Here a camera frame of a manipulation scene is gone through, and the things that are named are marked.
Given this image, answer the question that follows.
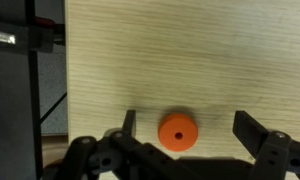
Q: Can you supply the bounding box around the black stand pole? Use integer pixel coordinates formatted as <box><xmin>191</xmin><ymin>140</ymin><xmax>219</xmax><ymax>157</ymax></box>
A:
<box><xmin>24</xmin><ymin>0</ymin><xmax>68</xmax><ymax>180</ymax></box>

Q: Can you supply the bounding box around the orange disc with hole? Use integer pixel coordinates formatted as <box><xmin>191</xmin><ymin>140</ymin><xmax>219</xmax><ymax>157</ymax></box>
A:
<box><xmin>157</xmin><ymin>113</ymin><xmax>200</xmax><ymax>153</ymax></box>

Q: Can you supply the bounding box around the red clamp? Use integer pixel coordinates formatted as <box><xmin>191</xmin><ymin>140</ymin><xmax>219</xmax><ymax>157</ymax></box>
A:
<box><xmin>34</xmin><ymin>16</ymin><xmax>66</xmax><ymax>46</ymax></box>

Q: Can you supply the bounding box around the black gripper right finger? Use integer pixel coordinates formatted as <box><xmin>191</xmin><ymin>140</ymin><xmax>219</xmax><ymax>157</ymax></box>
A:
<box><xmin>232</xmin><ymin>109</ymin><xmax>300</xmax><ymax>180</ymax></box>

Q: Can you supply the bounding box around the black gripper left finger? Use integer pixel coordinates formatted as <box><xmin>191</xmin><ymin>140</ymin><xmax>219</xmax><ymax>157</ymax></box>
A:
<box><xmin>56</xmin><ymin>109</ymin><xmax>194</xmax><ymax>180</ymax></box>

